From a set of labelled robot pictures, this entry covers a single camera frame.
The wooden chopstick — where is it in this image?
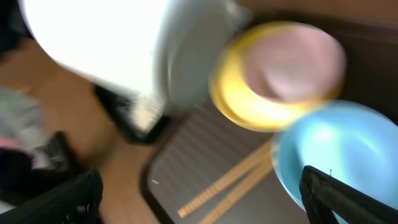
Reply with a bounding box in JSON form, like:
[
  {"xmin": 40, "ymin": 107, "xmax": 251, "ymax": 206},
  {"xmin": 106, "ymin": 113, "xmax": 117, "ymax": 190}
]
[
  {"xmin": 178, "ymin": 139, "xmax": 272, "ymax": 218},
  {"xmin": 200, "ymin": 155, "xmax": 273, "ymax": 224}
]

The light blue bowl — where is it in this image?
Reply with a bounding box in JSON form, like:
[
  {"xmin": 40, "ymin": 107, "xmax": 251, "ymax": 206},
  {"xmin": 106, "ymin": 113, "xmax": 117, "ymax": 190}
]
[{"xmin": 272, "ymin": 100, "xmax": 397, "ymax": 222}]

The black tray bin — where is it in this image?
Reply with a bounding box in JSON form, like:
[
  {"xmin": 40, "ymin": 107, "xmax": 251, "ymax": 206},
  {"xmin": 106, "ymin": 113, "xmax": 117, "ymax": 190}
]
[{"xmin": 93, "ymin": 85, "xmax": 172, "ymax": 145}]

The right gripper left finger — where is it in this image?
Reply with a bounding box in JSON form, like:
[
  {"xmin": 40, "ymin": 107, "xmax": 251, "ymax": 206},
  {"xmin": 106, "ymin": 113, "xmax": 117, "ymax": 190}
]
[{"xmin": 1, "ymin": 149, "xmax": 103, "ymax": 224}]

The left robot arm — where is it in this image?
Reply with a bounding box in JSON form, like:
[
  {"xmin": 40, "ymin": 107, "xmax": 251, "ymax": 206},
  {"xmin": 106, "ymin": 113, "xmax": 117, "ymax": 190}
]
[{"xmin": 1, "ymin": 0, "xmax": 251, "ymax": 113}]

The brown serving tray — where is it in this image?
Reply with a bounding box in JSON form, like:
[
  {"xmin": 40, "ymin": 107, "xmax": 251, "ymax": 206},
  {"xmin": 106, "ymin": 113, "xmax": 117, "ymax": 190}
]
[{"xmin": 140, "ymin": 11, "xmax": 397, "ymax": 223}]

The left wooden chopstick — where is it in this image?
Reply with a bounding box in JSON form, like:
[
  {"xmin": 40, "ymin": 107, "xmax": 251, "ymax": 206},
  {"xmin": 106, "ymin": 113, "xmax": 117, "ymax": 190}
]
[{"xmin": 178, "ymin": 139, "xmax": 272, "ymax": 218}]

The yellow plate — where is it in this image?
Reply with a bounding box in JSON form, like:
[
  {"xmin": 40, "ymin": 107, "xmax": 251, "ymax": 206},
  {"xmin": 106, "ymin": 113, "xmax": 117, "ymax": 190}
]
[{"xmin": 209, "ymin": 21, "xmax": 345, "ymax": 132}]

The white pink bowl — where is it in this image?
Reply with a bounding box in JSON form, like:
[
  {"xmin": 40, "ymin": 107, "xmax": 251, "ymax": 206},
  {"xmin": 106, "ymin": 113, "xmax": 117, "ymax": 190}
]
[{"xmin": 243, "ymin": 23, "xmax": 346, "ymax": 102}]

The right wooden chopstick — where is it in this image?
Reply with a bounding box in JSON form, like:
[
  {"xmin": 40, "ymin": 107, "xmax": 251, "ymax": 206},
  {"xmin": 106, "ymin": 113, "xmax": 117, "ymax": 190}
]
[{"xmin": 200, "ymin": 155, "xmax": 273, "ymax": 224}]

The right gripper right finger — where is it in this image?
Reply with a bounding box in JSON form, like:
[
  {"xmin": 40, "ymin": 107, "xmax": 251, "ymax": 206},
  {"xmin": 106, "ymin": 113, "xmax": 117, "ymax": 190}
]
[{"xmin": 300, "ymin": 166, "xmax": 397, "ymax": 224}]

